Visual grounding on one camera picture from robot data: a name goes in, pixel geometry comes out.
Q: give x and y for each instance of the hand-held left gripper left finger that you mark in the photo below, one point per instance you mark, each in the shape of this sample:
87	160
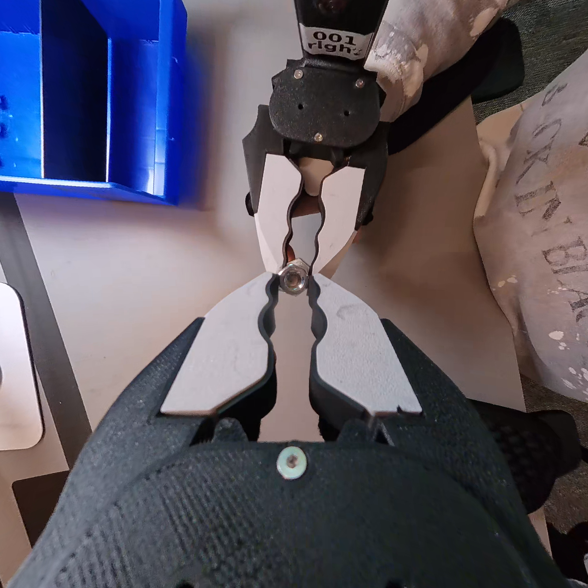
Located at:
220	358

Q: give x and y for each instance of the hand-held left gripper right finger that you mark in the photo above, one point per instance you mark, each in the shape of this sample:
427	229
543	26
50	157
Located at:
363	363

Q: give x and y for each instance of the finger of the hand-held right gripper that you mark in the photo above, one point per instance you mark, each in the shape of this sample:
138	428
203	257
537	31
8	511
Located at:
342	211
275	206

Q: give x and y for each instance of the steel hex bolt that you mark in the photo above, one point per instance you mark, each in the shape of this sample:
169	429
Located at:
296	264

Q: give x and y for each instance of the steel hex nut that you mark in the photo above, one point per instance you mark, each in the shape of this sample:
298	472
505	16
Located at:
298	290

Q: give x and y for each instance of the blue plastic bin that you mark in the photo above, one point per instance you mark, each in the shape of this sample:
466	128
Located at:
138	92

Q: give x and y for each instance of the person's right forearm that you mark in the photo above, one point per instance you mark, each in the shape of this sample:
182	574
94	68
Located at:
413	36

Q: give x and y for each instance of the person's right hand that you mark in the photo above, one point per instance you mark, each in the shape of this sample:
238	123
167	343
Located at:
307	207

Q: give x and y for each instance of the wooden document stand white base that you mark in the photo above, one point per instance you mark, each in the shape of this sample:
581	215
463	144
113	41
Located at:
18	367

